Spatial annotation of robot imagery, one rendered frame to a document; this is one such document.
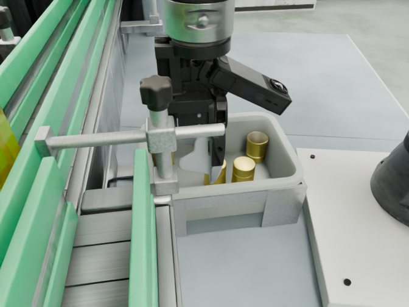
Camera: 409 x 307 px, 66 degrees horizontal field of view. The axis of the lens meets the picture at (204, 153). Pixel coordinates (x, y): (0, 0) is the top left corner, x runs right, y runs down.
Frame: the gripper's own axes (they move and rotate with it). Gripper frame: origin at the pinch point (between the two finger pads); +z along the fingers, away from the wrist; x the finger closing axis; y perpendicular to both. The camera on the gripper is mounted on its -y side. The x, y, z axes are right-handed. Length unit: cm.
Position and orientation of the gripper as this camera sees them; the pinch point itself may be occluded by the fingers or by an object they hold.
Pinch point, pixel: (214, 166)
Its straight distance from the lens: 48.6
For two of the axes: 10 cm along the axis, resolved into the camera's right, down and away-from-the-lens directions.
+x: 1.2, 6.4, -7.6
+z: 0.0, 7.7, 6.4
